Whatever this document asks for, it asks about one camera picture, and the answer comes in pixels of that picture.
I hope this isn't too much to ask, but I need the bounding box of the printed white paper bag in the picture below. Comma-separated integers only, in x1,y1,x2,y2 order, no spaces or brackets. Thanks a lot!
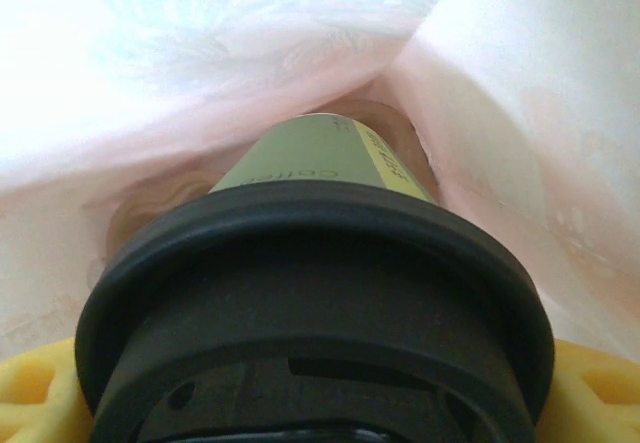
0,0,640,443

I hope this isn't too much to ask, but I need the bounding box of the black plastic cup lid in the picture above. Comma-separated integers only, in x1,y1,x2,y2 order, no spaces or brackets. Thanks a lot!
74,182,556,443

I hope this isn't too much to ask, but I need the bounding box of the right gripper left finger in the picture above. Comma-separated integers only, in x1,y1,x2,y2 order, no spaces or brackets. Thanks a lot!
0,337,96,443

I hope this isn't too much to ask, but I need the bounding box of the green paper coffee cup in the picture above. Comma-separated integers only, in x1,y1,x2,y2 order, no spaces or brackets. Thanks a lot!
207,112,439,207

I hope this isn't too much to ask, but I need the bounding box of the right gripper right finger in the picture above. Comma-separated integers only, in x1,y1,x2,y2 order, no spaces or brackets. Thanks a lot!
537,340,640,443

